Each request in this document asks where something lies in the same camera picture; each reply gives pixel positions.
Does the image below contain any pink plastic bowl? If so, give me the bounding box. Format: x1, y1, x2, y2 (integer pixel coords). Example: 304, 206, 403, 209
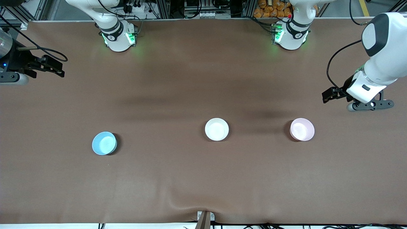
290, 118, 315, 141

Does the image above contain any blue plastic bowl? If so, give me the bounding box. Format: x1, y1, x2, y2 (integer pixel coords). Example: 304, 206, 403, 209
92, 131, 117, 156

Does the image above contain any white plastic bowl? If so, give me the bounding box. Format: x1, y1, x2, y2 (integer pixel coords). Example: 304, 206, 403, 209
205, 118, 229, 141

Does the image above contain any black plugs and power strip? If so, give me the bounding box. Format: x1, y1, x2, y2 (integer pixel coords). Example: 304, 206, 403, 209
122, 0, 151, 13

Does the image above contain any orange snack packets pile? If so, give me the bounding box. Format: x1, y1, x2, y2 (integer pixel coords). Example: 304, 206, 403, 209
253, 0, 293, 18

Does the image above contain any brown table cover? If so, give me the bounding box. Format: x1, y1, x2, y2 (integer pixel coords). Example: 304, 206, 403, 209
0, 17, 407, 225

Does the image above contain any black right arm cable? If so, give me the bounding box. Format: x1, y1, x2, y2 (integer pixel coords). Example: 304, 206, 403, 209
0, 14, 68, 62

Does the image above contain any aluminium frame profile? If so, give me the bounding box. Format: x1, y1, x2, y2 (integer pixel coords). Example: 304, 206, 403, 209
155, 0, 172, 18

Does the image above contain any grey metal mount bracket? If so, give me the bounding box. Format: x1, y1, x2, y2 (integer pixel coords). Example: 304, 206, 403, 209
195, 211, 215, 229

